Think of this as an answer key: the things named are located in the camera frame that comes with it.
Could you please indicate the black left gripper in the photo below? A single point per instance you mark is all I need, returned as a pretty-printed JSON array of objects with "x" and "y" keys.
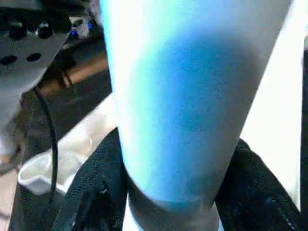
[{"x": 33, "y": 21}]

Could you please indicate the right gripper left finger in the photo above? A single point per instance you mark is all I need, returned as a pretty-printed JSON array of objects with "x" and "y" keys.
[{"x": 98, "y": 192}]

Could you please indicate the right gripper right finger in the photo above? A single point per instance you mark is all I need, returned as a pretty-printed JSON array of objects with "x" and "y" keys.
[{"x": 255, "y": 197}]

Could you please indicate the white plastic table top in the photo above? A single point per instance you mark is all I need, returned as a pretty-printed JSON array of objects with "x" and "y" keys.
[{"x": 274, "y": 120}]

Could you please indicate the white plastic table leg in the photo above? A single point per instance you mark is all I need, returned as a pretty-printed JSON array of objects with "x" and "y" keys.
[{"x": 192, "y": 96}]

